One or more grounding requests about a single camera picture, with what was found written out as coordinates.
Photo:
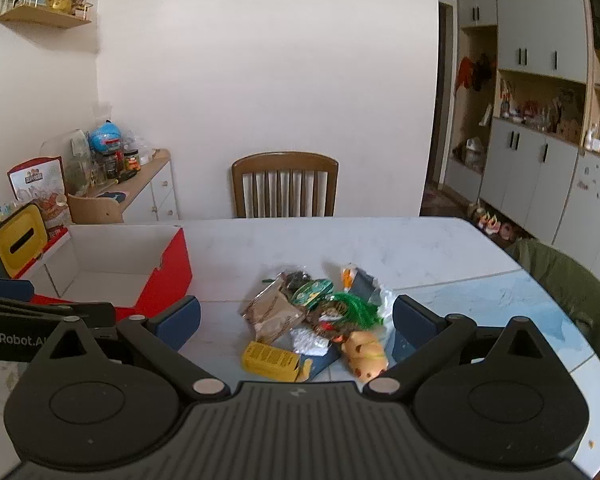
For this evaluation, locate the white sideboard with wooden top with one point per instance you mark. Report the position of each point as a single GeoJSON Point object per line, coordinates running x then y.
{"type": "Point", "coordinates": [152, 185]}

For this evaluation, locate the yellow black screwdriver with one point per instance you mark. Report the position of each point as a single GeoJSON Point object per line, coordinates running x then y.
{"type": "Point", "coordinates": [125, 176]}

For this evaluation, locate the orange striped packet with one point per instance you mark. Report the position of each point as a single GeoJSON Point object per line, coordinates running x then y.
{"type": "Point", "coordinates": [348, 276]}

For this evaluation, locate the tan capybara plush toy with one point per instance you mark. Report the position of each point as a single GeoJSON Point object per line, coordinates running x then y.
{"type": "Point", "coordinates": [365, 352]}

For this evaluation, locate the brown paper packet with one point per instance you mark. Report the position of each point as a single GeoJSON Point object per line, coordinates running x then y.
{"type": "Point", "coordinates": [272, 312]}

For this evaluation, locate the patterned rug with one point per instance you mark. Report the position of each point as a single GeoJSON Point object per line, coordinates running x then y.
{"type": "Point", "coordinates": [447, 202]}

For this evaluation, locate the small wooden box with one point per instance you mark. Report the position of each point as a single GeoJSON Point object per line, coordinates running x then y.
{"type": "Point", "coordinates": [572, 129]}

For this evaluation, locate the blue round toy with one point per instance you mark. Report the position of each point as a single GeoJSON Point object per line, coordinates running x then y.
{"type": "Point", "coordinates": [106, 137]}

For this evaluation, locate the brown cardboard box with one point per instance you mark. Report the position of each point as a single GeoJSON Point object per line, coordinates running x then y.
{"type": "Point", "coordinates": [95, 210]}

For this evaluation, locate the small yellow box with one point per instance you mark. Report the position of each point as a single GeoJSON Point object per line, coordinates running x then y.
{"type": "Point", "coordinates": [270, 360]}

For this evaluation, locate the green tinsel bundle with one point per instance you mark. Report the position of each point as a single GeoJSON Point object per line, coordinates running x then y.
{"type": "Point", "coordinates": [357, 310]}

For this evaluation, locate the clear plastic container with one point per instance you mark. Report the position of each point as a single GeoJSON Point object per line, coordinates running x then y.
{"type": "Point", "coordinates": [75, 165]}

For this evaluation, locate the white plastic bag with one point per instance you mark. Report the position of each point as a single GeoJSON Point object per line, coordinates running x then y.
{"type": "Point", "coordinates": [307, 341]}

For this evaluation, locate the green round packet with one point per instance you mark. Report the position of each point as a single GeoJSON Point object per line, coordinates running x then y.
{"type": "Point", "coordinates": [310, 292]}

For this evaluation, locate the red cardboard box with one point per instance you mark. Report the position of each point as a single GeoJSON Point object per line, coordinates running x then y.
{"type": "Point", "coordinates": [110, 255]}

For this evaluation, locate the dark glass jar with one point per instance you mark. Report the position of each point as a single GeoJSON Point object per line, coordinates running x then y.
{"type": "Point", "coordinates": [111, 165]}

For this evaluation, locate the jar with red label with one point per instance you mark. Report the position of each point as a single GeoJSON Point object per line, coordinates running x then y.
{"type": "Point", "coordinates": [132, 161]}

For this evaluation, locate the dark silver foil packet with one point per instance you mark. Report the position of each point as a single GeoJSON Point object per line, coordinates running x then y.
{"type": "Point", "coordinates": [367, 287]}

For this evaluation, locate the orange hanging garment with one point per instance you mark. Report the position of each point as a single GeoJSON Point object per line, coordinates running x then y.
{"type": "Point", "coordinates": [464, 75]}

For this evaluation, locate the wooden wall shelf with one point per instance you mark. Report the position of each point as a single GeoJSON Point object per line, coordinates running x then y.
{"type": "Point", "coordinates": [45, 16]}

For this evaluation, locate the blue dish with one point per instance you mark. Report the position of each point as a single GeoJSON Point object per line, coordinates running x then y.
{"type": "Point", "coordinates": [112, 195]}

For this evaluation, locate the colourful figurine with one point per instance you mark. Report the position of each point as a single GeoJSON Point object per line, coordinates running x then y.
{"type": "Point", "coordinates": [505, 97]}

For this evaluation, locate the wooden chair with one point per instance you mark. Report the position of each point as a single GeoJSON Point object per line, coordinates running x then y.
{"type": "Point", "coordinates": [285, 170]}

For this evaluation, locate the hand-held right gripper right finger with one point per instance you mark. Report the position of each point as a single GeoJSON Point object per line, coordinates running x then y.
{"type": "Point", "coordinates": [412, 322]}

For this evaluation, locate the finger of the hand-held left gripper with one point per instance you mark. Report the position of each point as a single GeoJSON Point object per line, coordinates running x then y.
{"type": "Point", "coordinates": [96, 313]}
{"type": "Point", "coordinates": [5, 290]}

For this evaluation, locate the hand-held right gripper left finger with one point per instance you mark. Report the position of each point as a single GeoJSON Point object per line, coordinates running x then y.
{"type": "Point", "coordinates": [180, 321]}

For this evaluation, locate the printed red white carton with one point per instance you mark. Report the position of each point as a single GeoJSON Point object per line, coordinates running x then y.
{"type": "Point", "coordinates": [37, 182]}

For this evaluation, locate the brown fuzzy toy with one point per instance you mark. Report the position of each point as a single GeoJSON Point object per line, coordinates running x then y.
{"type": "Point", "coordinates": [330, 322]}

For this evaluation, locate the dark hanging garment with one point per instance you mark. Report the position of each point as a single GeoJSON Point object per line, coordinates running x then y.
{"type": "Point", "coordinates": [484, 72]}

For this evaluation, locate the white wall cupboard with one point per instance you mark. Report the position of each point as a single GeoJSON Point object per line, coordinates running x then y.
{"type": "Point", "coordinates": [535, 180]}

